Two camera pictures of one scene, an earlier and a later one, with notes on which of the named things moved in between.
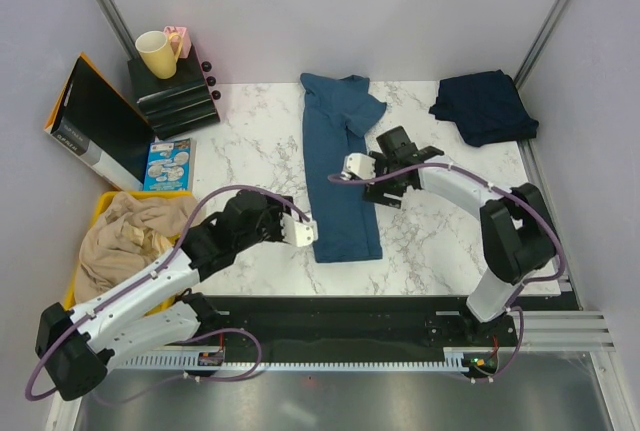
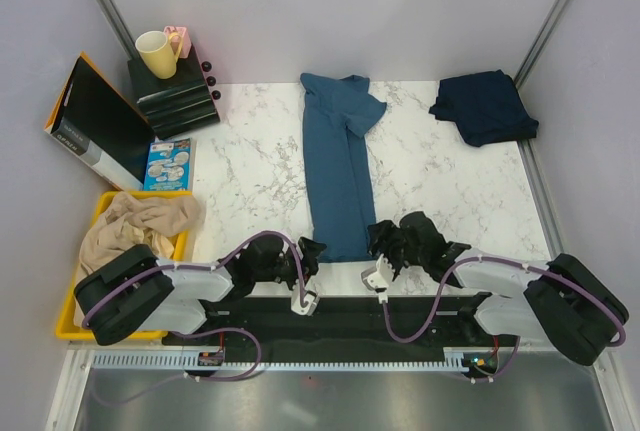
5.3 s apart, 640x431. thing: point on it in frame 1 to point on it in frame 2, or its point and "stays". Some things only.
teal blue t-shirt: (337, 114) stays
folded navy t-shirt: (486, 108) stays
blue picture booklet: (168, 166) stays
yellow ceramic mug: (155, 49) stays
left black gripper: (276, 208) to (309, 261)
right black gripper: (374, 194) to (385, 231)
